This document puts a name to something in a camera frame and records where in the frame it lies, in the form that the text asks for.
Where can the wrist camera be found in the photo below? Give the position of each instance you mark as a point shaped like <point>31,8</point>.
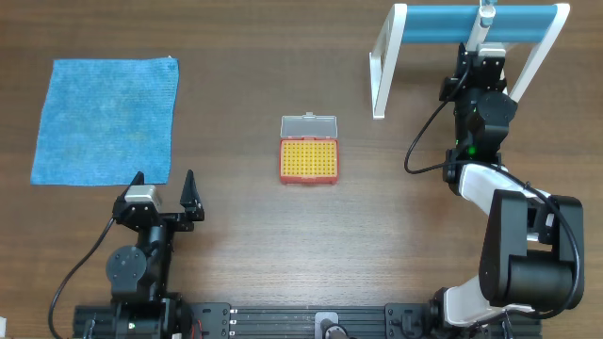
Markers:
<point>141,195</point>
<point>492,49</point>

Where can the blue cloth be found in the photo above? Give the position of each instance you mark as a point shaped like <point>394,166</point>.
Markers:
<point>103,122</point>

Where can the mounting rail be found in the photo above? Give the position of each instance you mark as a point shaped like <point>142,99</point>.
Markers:
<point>282,321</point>

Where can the red and yellow tip box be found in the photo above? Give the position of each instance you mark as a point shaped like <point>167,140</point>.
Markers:
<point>308,162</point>

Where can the white and blue stand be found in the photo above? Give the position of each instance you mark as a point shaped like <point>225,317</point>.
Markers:
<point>438,23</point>

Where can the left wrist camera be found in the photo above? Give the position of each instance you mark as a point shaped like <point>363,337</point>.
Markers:
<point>141,195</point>

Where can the white pipette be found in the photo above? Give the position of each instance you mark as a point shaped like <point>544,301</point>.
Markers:
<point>481,26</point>

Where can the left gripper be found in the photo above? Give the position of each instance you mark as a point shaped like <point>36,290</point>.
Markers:
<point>141,219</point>

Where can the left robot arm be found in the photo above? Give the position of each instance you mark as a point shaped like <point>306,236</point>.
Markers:
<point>125,268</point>

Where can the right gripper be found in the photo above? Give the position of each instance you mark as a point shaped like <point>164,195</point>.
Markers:
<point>485,73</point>

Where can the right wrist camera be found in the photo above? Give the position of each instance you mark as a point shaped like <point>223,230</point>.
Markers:
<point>492,49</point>

